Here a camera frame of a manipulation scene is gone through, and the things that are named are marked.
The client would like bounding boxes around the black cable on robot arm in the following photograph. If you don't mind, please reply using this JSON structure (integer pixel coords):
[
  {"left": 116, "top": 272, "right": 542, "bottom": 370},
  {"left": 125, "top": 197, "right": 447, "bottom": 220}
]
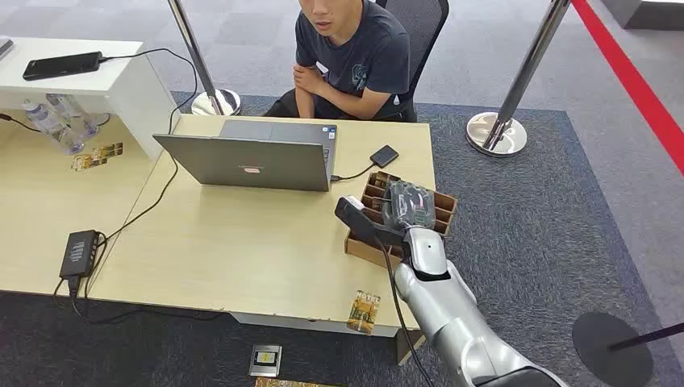
[{"left": 373, "top": 235, "right": 435, "bottom": 387}]

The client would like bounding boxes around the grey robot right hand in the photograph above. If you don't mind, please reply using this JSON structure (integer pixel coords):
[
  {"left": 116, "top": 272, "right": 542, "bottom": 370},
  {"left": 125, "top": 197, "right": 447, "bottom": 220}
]
[{"left": 382, "top": 180, "right": 437, "bottom": 231}]

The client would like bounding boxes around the yellow hotel card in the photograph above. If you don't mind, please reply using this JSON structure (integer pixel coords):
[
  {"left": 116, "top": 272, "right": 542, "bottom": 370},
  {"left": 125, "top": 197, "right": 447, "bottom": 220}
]
[
  {"left": 346, "top": 289, "right": 382, "bottom": 337},
  {"left": 90, "top": 141, "right": 125, "bottom": 162}
]

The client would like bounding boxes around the grey laptop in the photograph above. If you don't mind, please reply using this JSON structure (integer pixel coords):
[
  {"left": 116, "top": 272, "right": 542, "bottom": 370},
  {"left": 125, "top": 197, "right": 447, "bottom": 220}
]
[{"left": 152, "top": 119, "right": 339, "bottom": 194}]

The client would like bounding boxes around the black hub power cable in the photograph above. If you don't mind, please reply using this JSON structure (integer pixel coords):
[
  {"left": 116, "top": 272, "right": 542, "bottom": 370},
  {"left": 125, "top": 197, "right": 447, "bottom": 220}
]
[{"left": 52, "top": 277, "right": 227, "bottom": 327}]

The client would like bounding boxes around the yellow printed card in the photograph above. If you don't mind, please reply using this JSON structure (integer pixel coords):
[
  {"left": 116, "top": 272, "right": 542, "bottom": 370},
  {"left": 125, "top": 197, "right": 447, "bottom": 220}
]
[{"left": 254, "top": 376, "right": 344, "bottom": 387}]

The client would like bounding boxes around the wooden desk leg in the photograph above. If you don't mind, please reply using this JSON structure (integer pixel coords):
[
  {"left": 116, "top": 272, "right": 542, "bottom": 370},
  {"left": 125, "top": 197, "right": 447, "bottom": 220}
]
[{"left": 395, "top": 327, "right": 428, "bottom": 368}]

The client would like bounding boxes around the black usb hub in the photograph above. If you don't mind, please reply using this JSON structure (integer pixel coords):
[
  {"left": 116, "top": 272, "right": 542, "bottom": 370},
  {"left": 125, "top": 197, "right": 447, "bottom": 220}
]
[{"left": 58, "top": 229, "right": 102, "bottom": 281}]

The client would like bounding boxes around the cardboard divided card box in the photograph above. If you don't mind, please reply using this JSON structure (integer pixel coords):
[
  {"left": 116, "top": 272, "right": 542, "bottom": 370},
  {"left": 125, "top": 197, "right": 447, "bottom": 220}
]
[{"left": 344, "top": 170, "right": 459, "bottom": 272}]

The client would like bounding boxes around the black mesh office chair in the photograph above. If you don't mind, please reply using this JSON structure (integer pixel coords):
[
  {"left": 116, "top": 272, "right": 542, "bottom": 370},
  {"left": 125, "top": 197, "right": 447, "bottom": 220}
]
[{"left": 373, "top": 0, "right": 450, "bottom": 123}]

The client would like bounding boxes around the black stanchion post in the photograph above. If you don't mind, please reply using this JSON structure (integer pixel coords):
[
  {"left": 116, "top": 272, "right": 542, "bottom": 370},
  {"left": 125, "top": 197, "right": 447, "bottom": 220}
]
[{"left": 571, "top": 311, "right": 684, "bottom": 387}]

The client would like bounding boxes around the grey floor platform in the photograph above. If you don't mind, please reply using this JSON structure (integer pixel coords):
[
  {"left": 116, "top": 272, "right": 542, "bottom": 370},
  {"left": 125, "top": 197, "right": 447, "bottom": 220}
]
[{"left": 600, "top": 0, "right": 684, "bottom": 32}]

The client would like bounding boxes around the thin black cable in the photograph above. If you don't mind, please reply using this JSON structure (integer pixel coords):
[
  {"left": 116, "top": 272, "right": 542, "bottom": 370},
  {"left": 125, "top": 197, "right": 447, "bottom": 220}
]
[{"left": 0, "top": 112, "right": 42, "bottom": 134}]

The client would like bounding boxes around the red barrier belt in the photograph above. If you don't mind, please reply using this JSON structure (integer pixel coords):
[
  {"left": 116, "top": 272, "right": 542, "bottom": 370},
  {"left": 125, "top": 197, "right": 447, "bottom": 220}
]
[{"left": 569, "top": 0, "right": 684, "bottom": 178}]

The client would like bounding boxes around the white desk shelf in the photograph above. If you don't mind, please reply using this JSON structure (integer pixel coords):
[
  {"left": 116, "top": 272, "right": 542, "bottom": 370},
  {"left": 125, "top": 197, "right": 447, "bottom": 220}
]
[{"left": 0, "top": 35, "right": 181, "bottom": 162}]

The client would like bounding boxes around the black external drive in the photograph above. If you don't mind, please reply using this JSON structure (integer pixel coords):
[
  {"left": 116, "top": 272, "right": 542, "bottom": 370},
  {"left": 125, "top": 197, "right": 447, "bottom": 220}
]
[{"left": 369, "top": 144, "right": 401, "bottom": 170}]

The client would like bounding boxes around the black drive cable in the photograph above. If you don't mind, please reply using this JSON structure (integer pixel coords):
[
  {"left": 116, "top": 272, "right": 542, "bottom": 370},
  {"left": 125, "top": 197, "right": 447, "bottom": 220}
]
[{"left": 329, "top": 162, "right": 378, "bottom": 183}]

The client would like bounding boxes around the metal floor socket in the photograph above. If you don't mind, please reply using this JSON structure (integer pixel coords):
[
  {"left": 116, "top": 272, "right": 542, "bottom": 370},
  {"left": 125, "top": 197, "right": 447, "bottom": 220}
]
[{"left": 248, "top": 343, "right": 284, "bottom": 379}]

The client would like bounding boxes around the black wrist camera pale box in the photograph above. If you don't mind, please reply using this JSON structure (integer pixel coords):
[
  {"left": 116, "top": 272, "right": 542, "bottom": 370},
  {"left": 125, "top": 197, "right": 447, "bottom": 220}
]
[{"left": 334, "top": 194, "right": 408, "bottom": 248}]

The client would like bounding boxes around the person's left hand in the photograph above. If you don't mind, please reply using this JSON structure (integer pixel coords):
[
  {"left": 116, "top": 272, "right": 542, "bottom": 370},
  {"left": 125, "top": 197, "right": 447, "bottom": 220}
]
[{"left": 292, "top": 64, "right": 327, "bottom": 98}]

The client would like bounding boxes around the person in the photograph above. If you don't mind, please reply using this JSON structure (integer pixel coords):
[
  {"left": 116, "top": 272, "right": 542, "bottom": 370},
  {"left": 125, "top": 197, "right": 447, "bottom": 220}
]
[{"left": 262, "top": 0, "right": 419, "bottom": 123}]

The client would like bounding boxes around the long black charging cable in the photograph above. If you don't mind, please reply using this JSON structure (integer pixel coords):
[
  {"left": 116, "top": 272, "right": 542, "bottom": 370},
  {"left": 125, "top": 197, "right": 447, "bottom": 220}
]
[{"left": 80, "top": 47, "right": 200, "bottom": 300}]

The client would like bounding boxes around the clear water bottle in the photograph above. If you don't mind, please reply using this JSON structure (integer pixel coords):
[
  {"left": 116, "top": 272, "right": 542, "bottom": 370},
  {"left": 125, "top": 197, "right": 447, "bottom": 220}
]
[
  {"left": 45, "top": 93, "right": 101, "bottom": 140},
  {"left": 21, "top": 98, "right": 86, "bottom": 156}
]

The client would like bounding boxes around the black phone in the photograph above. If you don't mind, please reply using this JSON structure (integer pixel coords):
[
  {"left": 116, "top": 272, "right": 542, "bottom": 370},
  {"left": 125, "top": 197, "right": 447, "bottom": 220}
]
[{"left": 22, "top": 50, "right": 104, "bottom": 83}]

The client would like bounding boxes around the chrome stanchion post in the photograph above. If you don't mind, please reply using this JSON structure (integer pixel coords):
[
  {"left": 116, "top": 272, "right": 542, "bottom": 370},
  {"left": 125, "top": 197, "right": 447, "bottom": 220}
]
[
  {"left": 165, "top": 0, "right": 243, "bottom": 118},
  {"left": 465, "top": 0, "right": 572, "bottom": 159}
]

